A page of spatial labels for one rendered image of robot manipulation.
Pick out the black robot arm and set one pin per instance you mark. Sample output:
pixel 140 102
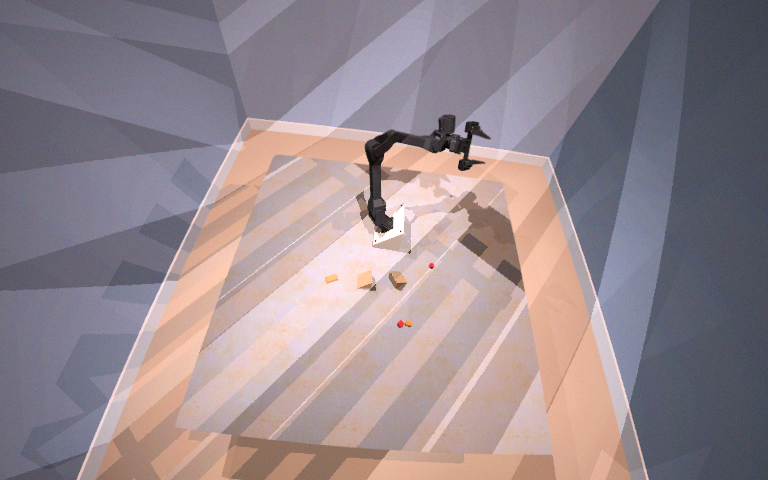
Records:
pixel 376 148

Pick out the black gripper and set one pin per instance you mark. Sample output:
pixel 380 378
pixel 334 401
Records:
pixel 472 128

